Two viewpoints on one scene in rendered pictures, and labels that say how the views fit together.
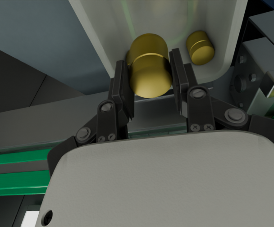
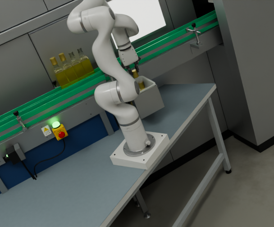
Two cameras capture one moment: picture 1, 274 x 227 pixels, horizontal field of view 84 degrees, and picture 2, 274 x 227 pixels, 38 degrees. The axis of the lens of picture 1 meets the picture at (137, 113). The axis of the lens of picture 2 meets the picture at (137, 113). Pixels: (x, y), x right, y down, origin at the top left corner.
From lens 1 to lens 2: 2.31 m
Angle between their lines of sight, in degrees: 9
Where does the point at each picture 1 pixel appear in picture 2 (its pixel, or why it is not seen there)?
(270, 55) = not seen: hidden behind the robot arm
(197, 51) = not seen: hidden behind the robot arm
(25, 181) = (161, 42)
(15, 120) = (180, 57)
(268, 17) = not seen: hidden behind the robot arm
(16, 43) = (199, 88)
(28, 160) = (164, 47)
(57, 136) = (158, 58)
